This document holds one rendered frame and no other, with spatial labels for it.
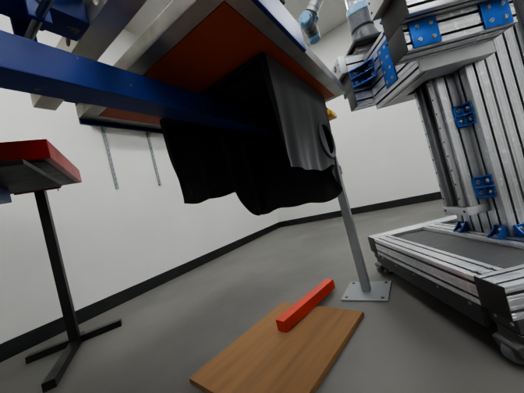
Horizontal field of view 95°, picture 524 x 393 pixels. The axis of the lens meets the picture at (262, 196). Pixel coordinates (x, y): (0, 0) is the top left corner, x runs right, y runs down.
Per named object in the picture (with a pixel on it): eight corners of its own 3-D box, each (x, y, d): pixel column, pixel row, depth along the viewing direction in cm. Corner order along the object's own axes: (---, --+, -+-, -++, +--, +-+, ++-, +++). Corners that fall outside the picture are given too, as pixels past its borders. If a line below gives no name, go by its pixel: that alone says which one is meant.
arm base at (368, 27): (374, 51, 137) (370, 35, 137) (387, 33, 122) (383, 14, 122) (348, 58, 137) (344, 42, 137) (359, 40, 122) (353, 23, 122)
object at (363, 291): (350, 283, 141) (309, 125, 143) (391, 281, 129) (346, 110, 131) (341, 301, 122) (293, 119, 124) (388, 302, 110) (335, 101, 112)
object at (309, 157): (325, 185, 102) (304, 104, 103) (345, 179, 97) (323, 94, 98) (271, 198, 63) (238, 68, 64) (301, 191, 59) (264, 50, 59)
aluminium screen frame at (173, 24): (242, 140, 135) (240, 133, 135) (345, 93, 104) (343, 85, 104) (78, 118, 69) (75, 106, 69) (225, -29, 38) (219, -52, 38)
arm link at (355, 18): (349, 30, 127) (343, 5, 127) (352, 41, 139) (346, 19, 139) (373, 16, 122) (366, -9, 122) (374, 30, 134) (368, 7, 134)
